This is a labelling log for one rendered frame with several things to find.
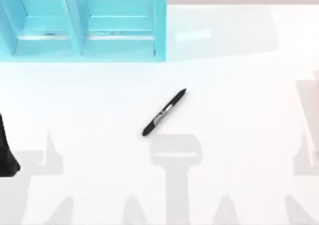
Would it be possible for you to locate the black marker pen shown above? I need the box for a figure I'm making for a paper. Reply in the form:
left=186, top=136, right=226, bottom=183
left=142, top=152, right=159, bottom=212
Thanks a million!
left=141, top=88, right=188, bottom=137

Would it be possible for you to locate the light blue rack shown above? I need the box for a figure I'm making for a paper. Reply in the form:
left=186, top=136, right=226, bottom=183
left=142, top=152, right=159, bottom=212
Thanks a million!
left=0, top=0, right=167, bottom=63

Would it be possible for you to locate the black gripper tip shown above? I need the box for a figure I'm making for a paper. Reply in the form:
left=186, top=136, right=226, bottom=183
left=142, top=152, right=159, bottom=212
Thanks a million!
left=0, top=113, right=21, bottom=178

